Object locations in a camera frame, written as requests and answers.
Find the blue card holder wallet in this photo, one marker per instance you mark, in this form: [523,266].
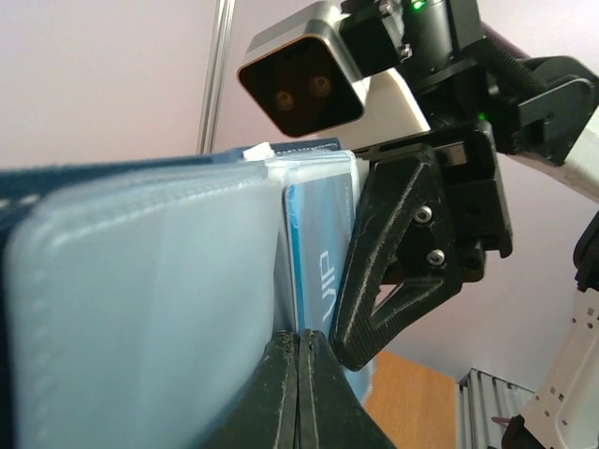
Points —
[138,298]

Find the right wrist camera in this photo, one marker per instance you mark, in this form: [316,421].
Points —
[332,72]

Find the blue VIP card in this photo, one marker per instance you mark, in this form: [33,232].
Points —
[320,216]

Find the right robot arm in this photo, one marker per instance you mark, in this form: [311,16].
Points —
[538,108]

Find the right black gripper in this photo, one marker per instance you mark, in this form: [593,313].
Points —
[402,260]

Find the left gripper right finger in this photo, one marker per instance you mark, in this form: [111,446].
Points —
[329,413]

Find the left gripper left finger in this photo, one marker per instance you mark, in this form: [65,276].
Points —
[265,416]

